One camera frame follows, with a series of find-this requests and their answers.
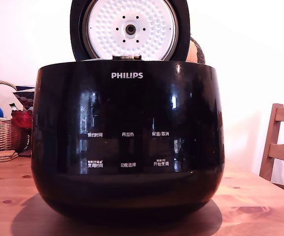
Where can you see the black rice cooker lid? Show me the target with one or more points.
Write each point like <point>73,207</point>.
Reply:
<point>132,41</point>

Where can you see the black Philips rice cooker body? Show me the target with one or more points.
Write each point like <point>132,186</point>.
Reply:
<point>132,110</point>

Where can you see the patterned dotted bowl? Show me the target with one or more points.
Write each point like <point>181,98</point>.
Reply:
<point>24,97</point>

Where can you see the wooden chair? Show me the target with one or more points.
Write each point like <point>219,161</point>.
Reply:
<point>282,150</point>

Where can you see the stack of woven coasters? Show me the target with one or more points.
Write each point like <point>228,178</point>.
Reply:
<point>0,156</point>

